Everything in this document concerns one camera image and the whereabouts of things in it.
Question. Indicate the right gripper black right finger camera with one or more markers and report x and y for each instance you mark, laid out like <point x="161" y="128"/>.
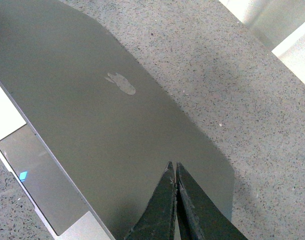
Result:
<point x="198" y="217"/>

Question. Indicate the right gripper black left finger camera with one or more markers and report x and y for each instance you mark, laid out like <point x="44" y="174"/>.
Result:
<point x="158" y="219"/>

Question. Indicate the grey laptop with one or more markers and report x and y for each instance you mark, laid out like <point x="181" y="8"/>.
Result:
<point x="85" y="129"/>

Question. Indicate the white pleated curtain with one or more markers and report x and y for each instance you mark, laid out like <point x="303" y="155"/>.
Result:
<point x="280" y="26"/>

